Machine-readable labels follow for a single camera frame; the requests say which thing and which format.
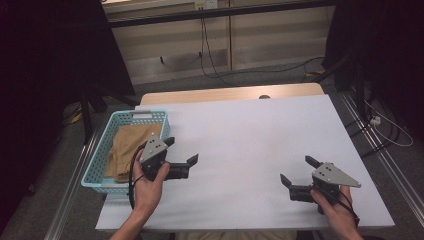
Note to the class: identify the khaki pants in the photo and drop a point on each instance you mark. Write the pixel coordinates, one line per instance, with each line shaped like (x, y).
(125, 150)

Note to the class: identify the light wooden table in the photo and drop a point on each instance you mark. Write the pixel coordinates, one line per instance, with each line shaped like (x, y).
(216, 93)

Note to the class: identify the white table cover board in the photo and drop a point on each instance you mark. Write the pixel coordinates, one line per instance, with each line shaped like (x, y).
(250, 140)

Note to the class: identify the black curtain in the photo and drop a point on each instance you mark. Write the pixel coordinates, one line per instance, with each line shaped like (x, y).
(40, 66)
(393, 50)

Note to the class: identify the yellow floor tape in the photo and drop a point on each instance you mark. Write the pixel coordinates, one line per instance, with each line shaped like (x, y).
(77, 117)
(316, 71)

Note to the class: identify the metal floor rail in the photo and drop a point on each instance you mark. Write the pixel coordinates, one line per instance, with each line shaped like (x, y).
(71, 190)
(390, 166)

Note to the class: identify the person's right hand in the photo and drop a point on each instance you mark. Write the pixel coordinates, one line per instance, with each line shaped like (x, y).
(340, 216)

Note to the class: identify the light blue plastic basket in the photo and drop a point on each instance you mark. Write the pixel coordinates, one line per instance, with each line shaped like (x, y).
(100, 153)

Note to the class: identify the black horizontal beam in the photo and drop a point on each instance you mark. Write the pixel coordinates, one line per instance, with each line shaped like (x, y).
(216, 13)

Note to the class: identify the white wall socket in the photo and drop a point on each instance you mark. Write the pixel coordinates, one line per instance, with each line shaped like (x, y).
(206, 4)

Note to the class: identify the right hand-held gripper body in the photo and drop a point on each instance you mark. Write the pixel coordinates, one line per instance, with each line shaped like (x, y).
(333, 176)

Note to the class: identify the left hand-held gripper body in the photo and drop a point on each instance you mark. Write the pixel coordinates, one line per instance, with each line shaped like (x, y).
(153, 150)

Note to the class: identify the white power adapter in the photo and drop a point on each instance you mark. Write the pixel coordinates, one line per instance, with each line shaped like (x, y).
(375, 120)

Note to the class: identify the person's left hand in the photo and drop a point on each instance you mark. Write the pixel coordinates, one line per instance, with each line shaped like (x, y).
(146, 193)

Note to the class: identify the black metal stand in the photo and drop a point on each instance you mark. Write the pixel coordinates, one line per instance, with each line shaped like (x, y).
(358, 86)
(86, 116)

